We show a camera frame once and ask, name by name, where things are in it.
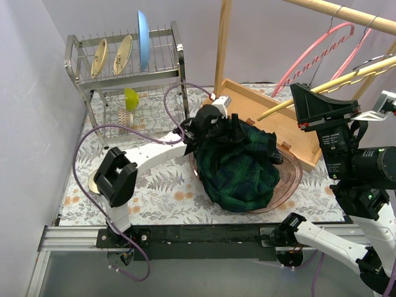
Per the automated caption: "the green tartan skirt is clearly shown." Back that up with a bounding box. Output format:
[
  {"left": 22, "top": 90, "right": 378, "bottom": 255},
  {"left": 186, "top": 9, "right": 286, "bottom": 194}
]
[{"left": 194, "top": 121, "right": 280, "bottom": 213}]

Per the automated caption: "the pink wavy hanger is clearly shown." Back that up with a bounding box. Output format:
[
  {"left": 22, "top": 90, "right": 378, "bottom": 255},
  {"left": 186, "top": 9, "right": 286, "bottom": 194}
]
[{"left": 271, "top": 14, "right": 355, "bottom": 98}]

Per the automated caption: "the yellow hanger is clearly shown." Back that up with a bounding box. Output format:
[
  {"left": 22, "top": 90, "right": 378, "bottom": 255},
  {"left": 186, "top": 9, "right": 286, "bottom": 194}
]
[{"left": 257, "top": 55, "right": 395, "bottom": 121}]

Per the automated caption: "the navy cream plaid skirt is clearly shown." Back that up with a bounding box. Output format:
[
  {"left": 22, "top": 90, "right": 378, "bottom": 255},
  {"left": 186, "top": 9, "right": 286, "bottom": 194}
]
[{"left": 270, "top": 148, "right": 283, "bottom": 165}]

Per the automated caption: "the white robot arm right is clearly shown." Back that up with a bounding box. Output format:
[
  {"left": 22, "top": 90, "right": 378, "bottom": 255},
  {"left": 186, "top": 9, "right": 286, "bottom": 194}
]
[{"left": 269, "top": 83, "right": 395, "bottom": 296}]

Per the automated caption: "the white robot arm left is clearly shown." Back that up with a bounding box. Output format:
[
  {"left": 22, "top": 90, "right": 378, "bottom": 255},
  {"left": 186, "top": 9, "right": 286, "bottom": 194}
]
[{"left": 93, "top": 105, "right": 246, "bottom": 248}]

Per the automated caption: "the wooden clothes rack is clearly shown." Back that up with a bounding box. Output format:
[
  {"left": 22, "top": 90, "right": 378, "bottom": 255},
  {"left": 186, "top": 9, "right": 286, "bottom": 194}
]
[{"left": 214, "top": 1, "right": 395, "bottom": 171}]

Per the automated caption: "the pink transparent tray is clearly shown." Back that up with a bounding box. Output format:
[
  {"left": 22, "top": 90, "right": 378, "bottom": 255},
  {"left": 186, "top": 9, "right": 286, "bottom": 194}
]
[{"left": 189, "top": 143, "right": 303, "bottom": 213}]

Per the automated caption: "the floral table mat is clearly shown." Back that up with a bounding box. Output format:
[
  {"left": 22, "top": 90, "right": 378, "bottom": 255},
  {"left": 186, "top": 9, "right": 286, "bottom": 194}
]
[{"left": 59, "top": 85, "right": 344, "bottom": 226}]

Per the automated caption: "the yellow-green bowl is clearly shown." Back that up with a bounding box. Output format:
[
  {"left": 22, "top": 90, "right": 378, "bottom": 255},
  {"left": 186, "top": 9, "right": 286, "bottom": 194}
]
[{"left": 124, "top": 88, "right": 139, "bottom": 111}]

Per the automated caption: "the patterned cup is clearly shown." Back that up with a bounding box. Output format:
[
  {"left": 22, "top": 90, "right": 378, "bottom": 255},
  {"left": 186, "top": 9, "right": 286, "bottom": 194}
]
[{"left": 118, "top": 108, "right": 134, "bottom": 128}]

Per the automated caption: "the steel dish rack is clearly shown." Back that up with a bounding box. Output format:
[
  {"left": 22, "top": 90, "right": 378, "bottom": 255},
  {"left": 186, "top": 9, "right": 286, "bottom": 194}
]
[{"left": 64, "top": 21, "right": 189, "bottom": 147}]

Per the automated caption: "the blue plate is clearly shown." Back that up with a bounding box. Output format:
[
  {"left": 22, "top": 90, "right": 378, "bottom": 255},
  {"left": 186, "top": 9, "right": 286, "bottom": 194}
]
[{"left": 137, "top": 11, "right": 150, "bottom": 71}]

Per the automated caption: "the cream plate right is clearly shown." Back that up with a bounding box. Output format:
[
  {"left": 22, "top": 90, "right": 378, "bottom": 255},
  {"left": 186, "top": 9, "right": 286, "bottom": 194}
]
[{"left": 113, "top": 35, "right": 133, "bottom": 75}]

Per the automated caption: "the cream plate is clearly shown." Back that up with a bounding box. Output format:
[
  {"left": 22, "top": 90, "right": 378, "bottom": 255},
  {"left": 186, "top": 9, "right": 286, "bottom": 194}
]
[
  {"left": 113, "top": 35, "right": 133, "bottom": 75},
  {"left": 91, "top": 38, "right": 108, "bottom": 79}
]

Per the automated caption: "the cream bowl dark rim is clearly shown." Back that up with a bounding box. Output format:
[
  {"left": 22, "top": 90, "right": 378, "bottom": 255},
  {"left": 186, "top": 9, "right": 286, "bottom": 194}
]
[{"left": 88, "top": 170, "right": 100, "bottom": 194}]

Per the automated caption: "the cream plate left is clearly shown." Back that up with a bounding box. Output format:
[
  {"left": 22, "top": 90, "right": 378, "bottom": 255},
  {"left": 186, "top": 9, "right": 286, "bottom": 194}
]
[{"left": 91, "top": 38, "right": 108, "bottom": 79}]

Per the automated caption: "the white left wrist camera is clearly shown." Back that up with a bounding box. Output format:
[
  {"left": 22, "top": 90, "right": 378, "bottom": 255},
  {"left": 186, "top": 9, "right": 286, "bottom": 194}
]
[{"left": 209, "top": 93, "right": 231, "bottom": 118}]

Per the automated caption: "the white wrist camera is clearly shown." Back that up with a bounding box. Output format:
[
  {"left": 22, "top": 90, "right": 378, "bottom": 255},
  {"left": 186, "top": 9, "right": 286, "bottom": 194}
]
[
  {"left": 352, "top": 90, "right": 396, "bottom": 121},
  {"left": 209, "top": 93, "right": 231, "bottom": 118}
]

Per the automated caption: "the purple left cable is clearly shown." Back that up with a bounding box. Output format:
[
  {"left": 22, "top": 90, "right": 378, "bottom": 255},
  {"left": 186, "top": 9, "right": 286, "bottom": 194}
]
[{"left": 72, "top": 82, "right": 214, "bottom": 282}]

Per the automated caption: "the purple cable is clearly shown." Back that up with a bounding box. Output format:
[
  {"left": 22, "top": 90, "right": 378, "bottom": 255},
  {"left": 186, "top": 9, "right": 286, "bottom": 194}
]
[
  {"left": 72, "top": 82, "right": 214, "bottom": 282},
  {"left": 298, "top": 247, "right": 396, "bottom": 297}
]

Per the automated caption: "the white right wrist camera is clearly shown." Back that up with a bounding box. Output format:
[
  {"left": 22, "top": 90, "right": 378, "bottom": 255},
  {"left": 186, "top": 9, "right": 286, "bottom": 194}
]
[{"left": 352, "top": 90, "right": 396, "bottom": 121}]

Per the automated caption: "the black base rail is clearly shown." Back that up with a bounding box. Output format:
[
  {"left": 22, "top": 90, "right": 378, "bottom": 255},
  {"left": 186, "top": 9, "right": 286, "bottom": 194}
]
[{"left": 95, "top": 223, "right": 319, "bottom": 264}]

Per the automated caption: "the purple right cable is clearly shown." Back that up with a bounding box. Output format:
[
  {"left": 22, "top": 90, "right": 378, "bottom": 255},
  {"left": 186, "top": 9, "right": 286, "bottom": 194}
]
[{"left": 298, "top": 247, "right": 396, "bottom": 297}]

